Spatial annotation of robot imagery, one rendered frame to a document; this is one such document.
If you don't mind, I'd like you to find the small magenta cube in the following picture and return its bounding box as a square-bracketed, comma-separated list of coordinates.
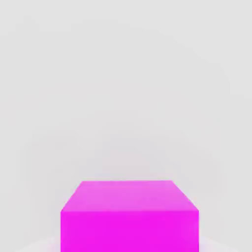
[60, 180, 200, 252]

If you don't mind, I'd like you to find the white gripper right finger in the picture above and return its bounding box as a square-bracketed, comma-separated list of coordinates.
[198, 235, 237, 252]

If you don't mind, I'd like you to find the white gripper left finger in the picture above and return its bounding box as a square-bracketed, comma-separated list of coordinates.
[19, 236, 61, 252]

